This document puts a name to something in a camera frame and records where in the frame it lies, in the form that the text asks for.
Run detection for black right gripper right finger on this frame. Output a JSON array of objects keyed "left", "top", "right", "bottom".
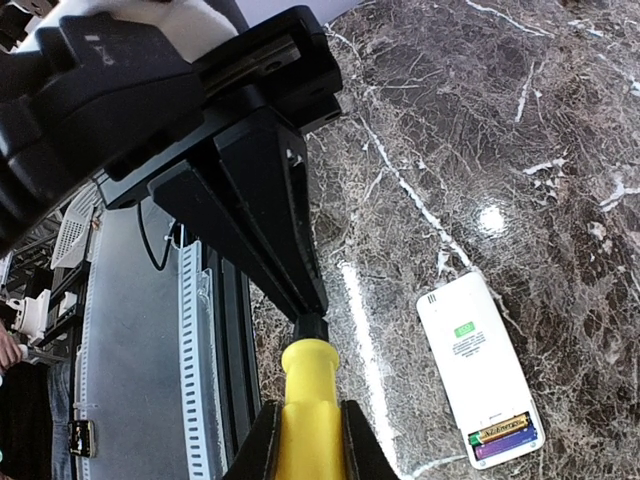
[{"left": 341, "top": 400, "right": 399, "bottom": 480}]

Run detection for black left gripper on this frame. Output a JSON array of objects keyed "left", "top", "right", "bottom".
[{"left": 99, "top": 5, "right": 343, "bottom": 320}]

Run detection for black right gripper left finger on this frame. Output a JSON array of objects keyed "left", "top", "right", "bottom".
[{"left": 223, "top": 400, "right": 282, "bottom": 480}]

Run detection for yellow handled screwdriver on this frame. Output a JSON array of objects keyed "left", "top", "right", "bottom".
[{"left": 276, "top": 314, "right": 346, "bottom": 480}]

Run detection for purple AAA battery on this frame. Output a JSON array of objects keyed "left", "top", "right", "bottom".
[{"left": 474, "top": 426, "right": 538, "bottom": 461}]

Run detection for white remote control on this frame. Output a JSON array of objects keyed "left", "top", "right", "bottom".
[{"left": 416, "top": 272, "right": 546, "bottom": 470}]

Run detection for batteries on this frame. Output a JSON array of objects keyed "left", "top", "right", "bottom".
[{"left": 468, "top": 413, "right": 530, "bottom": 447}]

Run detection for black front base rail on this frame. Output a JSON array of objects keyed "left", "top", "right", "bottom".
[{"left": 206, "top": 247, "right": 261, "bottom": 463}]

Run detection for white slotted cable duct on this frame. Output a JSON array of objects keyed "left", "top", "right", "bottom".
[{"left": 75, "top": 242, "right": 228, "bottom": 479}]

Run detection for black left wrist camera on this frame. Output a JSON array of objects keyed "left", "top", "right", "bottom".
[{"left": 1, "top": 13, "right": 205, "bottom": 253}]

